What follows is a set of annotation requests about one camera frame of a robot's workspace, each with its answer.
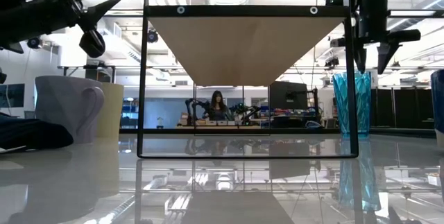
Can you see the background work table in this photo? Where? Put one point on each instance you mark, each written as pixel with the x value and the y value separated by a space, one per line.
pixel 218 127

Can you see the black monitor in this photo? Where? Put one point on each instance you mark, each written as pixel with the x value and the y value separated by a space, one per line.
pixel 288 95

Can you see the cardboard box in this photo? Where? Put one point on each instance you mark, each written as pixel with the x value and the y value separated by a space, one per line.
pixel 184 119

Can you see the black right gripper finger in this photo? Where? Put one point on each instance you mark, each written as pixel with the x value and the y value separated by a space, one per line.
pixel 360 59
pixel 385 55

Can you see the cream tall cup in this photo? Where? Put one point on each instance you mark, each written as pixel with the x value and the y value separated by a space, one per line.
pixel 112 109

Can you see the round black ceiling camera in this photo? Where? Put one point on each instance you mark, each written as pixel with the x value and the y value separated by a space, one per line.
pixel 34 43
pixel 152 36

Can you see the dark wall picture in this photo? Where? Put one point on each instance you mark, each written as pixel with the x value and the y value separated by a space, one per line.
pixel 12 95

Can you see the dark fabric bundle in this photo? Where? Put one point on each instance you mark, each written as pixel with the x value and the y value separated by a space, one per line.
pixel 31 134

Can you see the person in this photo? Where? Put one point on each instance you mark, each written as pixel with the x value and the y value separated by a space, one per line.
pixel 217 107

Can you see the black room partition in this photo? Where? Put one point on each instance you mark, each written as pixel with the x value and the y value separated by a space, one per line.
pixel 402 107

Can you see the black metal wood shelf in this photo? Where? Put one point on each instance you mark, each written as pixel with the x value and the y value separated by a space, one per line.
pixel 243 50

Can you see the blue translucent faceted tumbler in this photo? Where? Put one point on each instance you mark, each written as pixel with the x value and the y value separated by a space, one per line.
pixel 364 102

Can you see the lavender ceramic mug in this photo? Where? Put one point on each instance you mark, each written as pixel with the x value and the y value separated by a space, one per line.
pixel 59 102

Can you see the black background robot arm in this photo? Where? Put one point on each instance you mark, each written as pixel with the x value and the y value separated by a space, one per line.
pixel 190 104
pixel 248 111

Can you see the dark blue mug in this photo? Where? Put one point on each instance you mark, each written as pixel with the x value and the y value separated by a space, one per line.
pixel 438 99

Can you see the black ceiling device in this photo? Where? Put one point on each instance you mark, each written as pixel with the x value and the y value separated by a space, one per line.
pixel 332 62

